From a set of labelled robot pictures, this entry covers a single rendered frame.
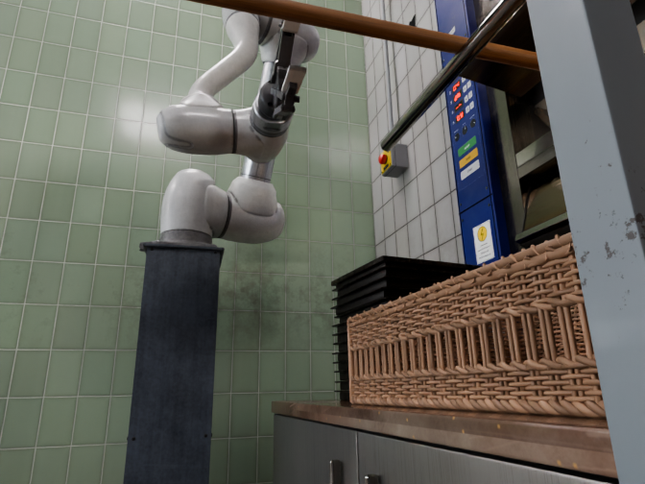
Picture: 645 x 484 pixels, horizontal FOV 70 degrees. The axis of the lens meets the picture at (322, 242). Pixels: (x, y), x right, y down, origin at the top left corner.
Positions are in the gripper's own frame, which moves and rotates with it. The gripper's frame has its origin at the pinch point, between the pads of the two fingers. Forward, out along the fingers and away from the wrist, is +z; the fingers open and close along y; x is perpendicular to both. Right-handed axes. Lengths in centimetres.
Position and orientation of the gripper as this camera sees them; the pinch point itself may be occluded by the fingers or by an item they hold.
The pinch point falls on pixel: (297, 38)
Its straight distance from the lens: 88.3
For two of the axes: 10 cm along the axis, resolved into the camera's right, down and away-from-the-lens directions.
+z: 2.8, -3.0, -9.1
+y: 0.2, 9.5, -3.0
